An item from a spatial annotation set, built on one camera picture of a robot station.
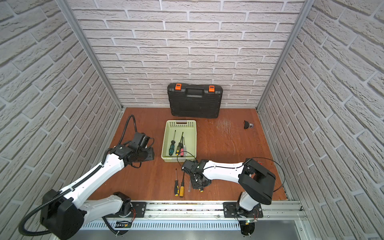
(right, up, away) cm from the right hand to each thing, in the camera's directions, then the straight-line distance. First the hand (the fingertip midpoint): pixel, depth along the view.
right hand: (200, 185), depth 83 cm
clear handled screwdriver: (-10, +16, +10) cm, 21 cm away
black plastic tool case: (-3, +50, +15) cm, 52 cm away
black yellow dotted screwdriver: (-14, +20, +15) cm, 29 cm away
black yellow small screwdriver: (-13, +1, -3) cm, 14 cm away
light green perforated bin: (-8, +32, +24) cm, 40 cm away
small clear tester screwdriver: (-6, 0, -2) cm, 6 cm away
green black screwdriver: (-18, +20, +12) cm, 30 cm away
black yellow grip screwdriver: (0, -1, -4) cm, 4 cm away
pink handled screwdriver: (-12, +18, +12) cm, 25 cm away
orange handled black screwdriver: (-10, 0, -3) cm, 11 cm away
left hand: (-27, +19, 0) cm, 33 cm away
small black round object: (+35, +33, +25) cm, 55 cm away
